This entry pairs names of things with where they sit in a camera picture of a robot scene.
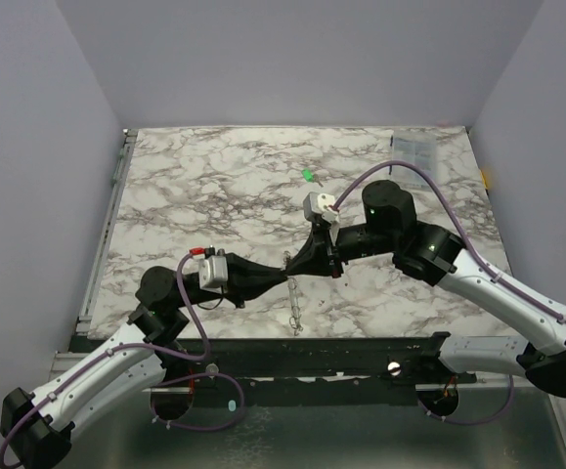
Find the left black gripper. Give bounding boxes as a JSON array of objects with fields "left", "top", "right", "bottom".
[{"left": 174, "top": 252, "right": 288, "bottom": 309}]

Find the green tagged key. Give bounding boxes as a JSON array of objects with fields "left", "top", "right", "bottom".
[{"left": 301, "top": 169, "right": 323, "bottom": 187}]

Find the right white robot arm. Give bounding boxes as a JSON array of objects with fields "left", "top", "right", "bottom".
[{"left": 285, "top": 180, "right": 566, "bottom": 398}]

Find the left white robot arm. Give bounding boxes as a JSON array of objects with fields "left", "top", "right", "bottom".
[{"left": 0, "top": 248, "right": 287, "bottom": 468}]

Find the clear plastic organizer box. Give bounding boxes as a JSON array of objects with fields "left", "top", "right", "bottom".
[{"left": 390, "top": 129, "right": 437, "bottom": 191}]

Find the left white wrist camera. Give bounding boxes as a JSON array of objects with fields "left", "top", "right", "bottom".
[{"left": 198, "top": 247, "right": 229, "bottom": 292}]

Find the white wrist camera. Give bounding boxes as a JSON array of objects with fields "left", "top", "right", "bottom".
[
  {"left": 303, "top": 192, "right": 339, "bottom": 225},
  {"left": 198, "top": 247, "right": 229, "bottom": 292}
]

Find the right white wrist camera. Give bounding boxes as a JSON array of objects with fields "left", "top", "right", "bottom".
[{"left": 303, "top": 192, "right": 339, "bottom": 225}]

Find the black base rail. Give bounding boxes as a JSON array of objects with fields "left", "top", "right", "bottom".
[{"left": 130, "top": 334, "right": 479, "bottom": 407}]

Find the aluminium side rail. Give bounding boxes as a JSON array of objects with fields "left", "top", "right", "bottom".
[{"left": 74, "top": 128, "right": 139, "bottom": 335}]

